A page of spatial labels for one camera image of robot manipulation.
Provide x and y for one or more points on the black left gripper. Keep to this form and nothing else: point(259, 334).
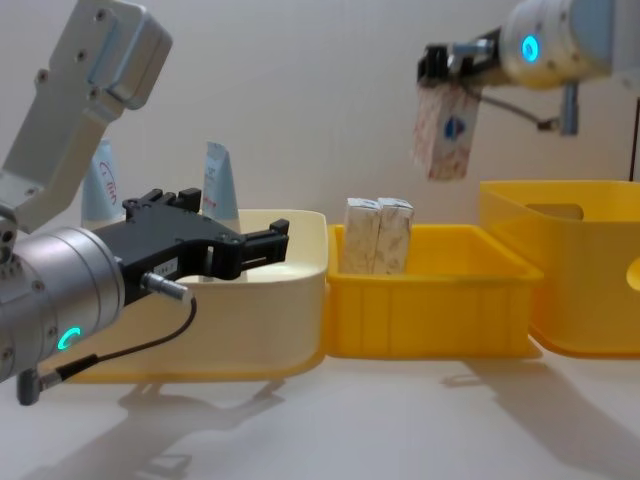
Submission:
point(160, 245)

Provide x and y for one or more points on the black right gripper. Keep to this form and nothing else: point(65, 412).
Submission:
point(482, 62)

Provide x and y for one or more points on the patterned carton with blue mark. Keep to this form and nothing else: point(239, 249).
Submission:
point(445, 135)

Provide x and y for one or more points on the white tube with red print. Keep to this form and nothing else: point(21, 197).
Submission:
point(220, 190)

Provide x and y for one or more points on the cream plastic bin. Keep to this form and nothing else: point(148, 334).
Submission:
point(260, 320)

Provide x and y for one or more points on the pale blue tube red scribble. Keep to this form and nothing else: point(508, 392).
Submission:
point(100, 200)

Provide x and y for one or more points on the patterned white carton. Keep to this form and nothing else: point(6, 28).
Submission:
point(362, 240)
point(395, 240)

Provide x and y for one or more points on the shallow yellow plastic tray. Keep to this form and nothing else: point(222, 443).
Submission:
point(430, 310)

